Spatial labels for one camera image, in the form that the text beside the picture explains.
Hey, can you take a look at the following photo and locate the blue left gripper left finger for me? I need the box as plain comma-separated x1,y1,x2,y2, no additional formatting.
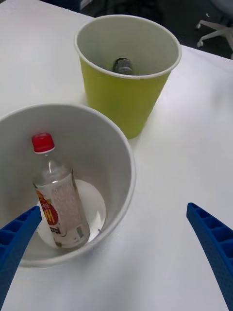
0,205,43,311

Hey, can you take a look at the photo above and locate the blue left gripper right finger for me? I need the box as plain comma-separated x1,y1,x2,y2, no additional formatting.
186,202,233,311

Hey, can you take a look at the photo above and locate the yellow-green plastic bin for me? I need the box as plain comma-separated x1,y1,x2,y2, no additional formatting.
74,14,183,140

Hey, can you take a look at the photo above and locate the grey plastic bin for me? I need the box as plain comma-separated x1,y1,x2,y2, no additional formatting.
0,104,137,268

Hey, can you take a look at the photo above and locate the clear bottle with red cap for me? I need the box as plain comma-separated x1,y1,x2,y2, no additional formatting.
31,132,91,249

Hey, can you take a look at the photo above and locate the dark grey can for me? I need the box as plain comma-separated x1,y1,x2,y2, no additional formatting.
112,57,134,75

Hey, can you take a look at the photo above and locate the white office chair base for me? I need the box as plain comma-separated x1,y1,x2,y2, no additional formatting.
195,13,233,60

